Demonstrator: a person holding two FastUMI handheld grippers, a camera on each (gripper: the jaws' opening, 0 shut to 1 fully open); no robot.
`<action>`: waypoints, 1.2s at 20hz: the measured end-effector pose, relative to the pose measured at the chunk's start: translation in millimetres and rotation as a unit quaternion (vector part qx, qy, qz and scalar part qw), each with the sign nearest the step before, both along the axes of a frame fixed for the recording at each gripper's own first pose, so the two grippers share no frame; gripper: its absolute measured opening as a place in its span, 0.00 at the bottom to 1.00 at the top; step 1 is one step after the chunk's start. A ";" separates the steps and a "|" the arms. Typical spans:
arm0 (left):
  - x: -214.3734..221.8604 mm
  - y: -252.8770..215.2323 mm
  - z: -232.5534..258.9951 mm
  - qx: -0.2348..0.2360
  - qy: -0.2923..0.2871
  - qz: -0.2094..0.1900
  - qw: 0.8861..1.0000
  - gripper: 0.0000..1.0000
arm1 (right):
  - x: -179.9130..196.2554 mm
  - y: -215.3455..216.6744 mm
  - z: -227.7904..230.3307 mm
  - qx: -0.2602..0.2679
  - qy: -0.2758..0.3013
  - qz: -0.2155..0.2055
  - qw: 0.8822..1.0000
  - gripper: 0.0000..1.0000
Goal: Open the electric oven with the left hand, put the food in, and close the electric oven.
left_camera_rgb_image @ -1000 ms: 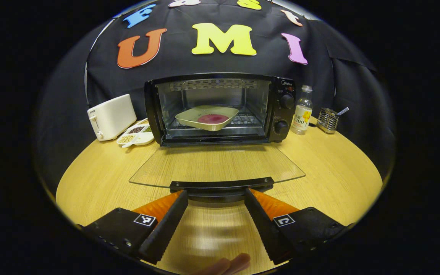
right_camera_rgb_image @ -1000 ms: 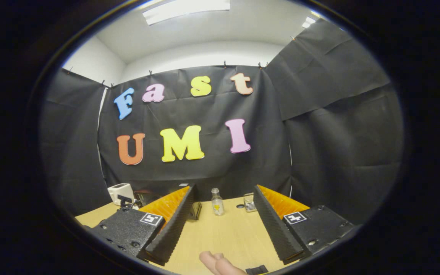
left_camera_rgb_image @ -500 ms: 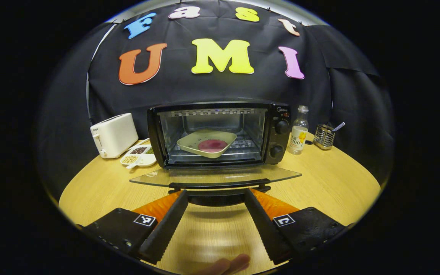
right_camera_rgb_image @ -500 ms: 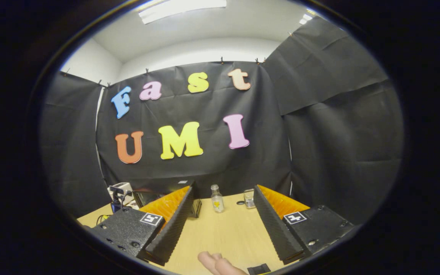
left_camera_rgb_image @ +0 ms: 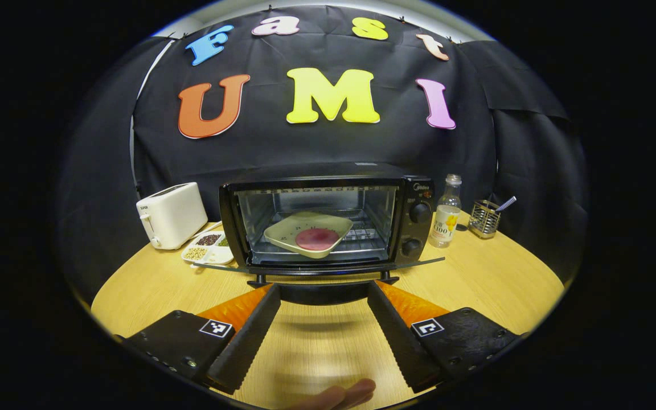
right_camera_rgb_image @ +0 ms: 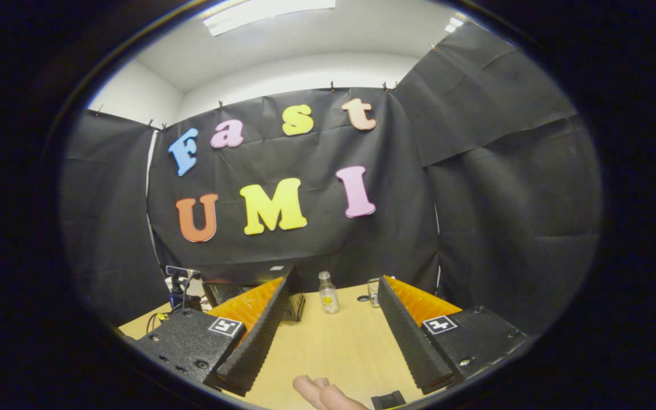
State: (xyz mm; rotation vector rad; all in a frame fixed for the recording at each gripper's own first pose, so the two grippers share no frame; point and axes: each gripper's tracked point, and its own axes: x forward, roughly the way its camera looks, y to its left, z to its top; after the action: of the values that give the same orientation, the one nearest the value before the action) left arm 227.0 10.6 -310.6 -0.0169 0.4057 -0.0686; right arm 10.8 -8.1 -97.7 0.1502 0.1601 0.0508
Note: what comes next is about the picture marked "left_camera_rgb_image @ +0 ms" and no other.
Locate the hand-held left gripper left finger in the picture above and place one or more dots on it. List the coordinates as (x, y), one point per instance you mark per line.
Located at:
(251, 336)

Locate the black electric oven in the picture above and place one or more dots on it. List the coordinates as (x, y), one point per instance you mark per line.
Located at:
(316, 171)

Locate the pink round food slice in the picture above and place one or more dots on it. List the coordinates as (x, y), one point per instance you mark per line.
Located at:
(316, 239)

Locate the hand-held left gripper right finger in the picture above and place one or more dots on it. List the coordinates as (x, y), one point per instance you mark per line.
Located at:
(396, 336)

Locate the white toaster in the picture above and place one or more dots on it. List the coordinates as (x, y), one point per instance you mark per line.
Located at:
(171, 213)

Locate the metal mesh utensil holder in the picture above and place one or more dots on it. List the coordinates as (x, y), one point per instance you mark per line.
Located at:
(483, 219)

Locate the white divided snack dish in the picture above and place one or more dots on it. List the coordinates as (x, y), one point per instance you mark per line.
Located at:
(217, 256)

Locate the metal spoon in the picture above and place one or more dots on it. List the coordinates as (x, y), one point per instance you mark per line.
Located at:
(507, 203)

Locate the black backdrop cloth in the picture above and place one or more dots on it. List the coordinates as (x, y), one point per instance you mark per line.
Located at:
(271, 142)

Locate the clear bottle with yellow label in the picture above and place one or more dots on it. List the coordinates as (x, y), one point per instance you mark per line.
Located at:
(445, 222)

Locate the white square plate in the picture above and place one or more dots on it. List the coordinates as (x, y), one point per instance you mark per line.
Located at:
(294, 228)

